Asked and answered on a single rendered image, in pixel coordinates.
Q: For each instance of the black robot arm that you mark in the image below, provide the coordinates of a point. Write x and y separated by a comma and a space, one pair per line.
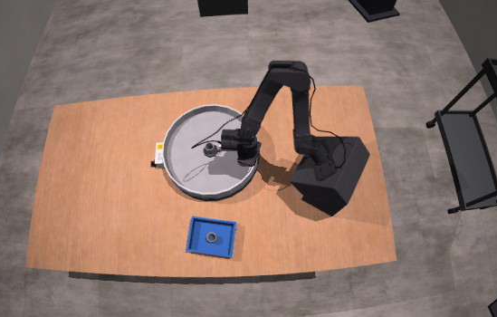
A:
298, 82

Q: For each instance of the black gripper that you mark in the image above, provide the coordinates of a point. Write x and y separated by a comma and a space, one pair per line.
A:
251, 157

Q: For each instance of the blue tray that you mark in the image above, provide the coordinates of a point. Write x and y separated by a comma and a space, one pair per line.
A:
201, 226

